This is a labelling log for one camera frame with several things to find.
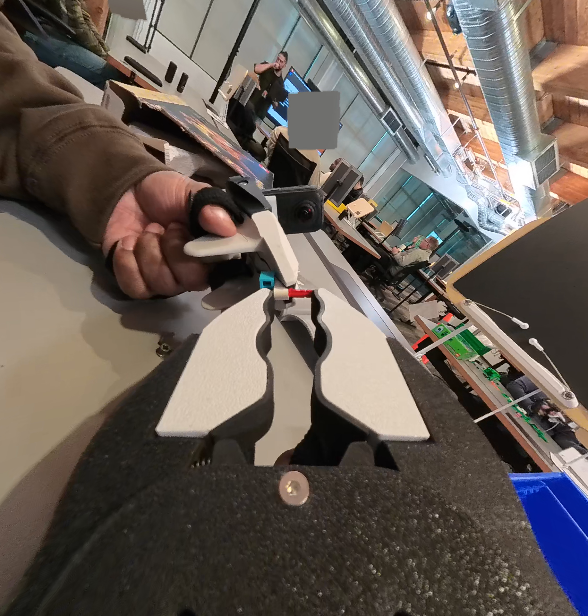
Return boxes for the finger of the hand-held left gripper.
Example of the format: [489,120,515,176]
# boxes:
[249,211,300,288]

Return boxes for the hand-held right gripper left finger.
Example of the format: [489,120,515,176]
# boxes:
[155,288,274,439]

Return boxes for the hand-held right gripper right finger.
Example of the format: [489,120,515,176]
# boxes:
[311,287,430,442]

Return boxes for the teal brick with red pin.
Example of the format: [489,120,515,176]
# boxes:
[258,271,316,301]

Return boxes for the person's left forearm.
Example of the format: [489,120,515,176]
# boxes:
[0,0,179,246]

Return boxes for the person's left hand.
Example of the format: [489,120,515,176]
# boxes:
[103,171,239,300]

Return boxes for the black office chair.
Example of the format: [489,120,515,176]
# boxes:
[267,135,323,191]

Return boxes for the green box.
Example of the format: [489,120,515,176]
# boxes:
[431,323,492,362]

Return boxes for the computer monitor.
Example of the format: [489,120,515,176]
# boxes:
[267,67,344,132]

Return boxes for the side table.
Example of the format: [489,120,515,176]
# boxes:
[413,315,564,475]

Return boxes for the printed cardboard box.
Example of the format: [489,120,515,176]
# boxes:
[101,79,275,191]

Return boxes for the black panel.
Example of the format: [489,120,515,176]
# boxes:
[445,190,588,419]

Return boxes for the long black foam roller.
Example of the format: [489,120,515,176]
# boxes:
[124,56,164,88]

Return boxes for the blue plastic bin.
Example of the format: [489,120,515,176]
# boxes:
[509,472,588,616]

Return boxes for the white bracket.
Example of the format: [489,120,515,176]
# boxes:
[460,298,579,410]

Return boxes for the slim silver duct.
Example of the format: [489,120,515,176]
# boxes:
[294,0,420,164]

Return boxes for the silver spiral duct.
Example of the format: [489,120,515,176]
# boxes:
[323,0,451,174]

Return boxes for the large silver air duct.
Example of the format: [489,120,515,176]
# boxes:
[450,0,564,193]

